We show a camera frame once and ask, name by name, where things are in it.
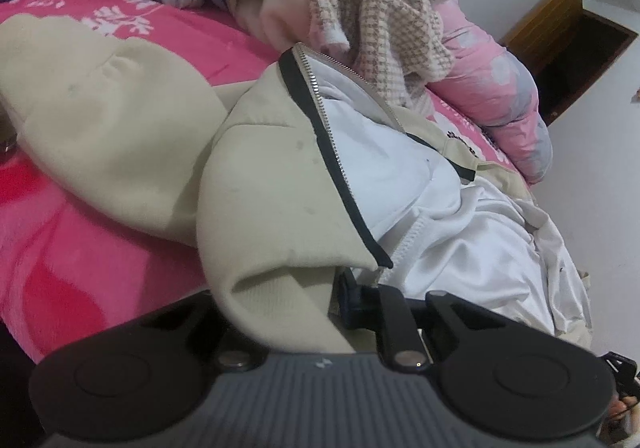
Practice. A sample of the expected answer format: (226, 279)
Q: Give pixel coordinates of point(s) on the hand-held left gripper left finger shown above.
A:
(232, 359)

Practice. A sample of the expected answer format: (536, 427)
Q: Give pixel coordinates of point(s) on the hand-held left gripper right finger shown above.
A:
(346, 300)

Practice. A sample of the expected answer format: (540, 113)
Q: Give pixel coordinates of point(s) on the beige zip jacket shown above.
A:
(250, 188)

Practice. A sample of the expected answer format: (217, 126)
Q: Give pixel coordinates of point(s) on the pink floral blanket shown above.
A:
(75, 228)

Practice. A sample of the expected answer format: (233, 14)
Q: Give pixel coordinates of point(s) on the pink grey floral duvet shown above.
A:
(495, 93)

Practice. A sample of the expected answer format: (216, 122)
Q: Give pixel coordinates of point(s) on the houndstooth knit sweater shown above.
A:
(380, 3)

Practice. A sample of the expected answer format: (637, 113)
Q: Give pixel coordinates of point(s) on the wooden door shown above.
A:
(545, 23)

